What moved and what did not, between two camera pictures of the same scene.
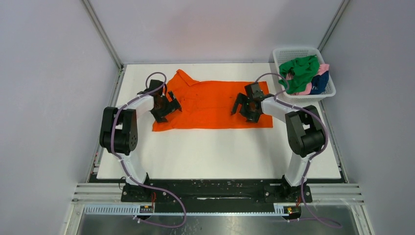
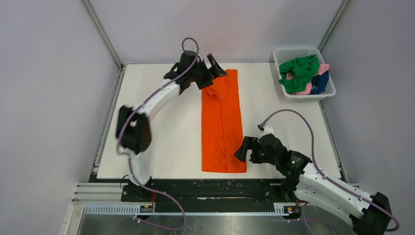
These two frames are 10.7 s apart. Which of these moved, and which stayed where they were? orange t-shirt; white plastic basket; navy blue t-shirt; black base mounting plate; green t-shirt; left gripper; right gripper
Moved: orange t-shirt; right gripper; left gripper
Stayed: green t-shirt; white plastic basket; black base mounting plate; navy blue t-shirt
